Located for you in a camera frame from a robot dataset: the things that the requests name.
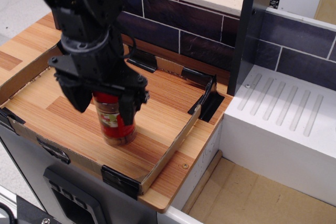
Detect white ridged drainboard sink unit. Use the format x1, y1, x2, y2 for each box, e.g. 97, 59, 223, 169
219, 66, 335, 205

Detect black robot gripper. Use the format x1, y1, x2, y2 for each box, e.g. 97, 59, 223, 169
48, 27, 149, 126

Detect cardboard fence with black tape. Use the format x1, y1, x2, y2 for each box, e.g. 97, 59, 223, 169
1, 57, 231, 202

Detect black oven control panel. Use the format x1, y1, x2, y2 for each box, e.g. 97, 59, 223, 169
43, 168, 106, 223

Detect dark grey vertical post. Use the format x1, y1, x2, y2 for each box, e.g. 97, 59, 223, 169
227, 0, 270, 96

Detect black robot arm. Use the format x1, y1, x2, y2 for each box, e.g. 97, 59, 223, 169
44, 0, 149, 125

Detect red-lidded basil spice bottle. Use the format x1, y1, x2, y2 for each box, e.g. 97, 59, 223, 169
92, 91, 137, 146

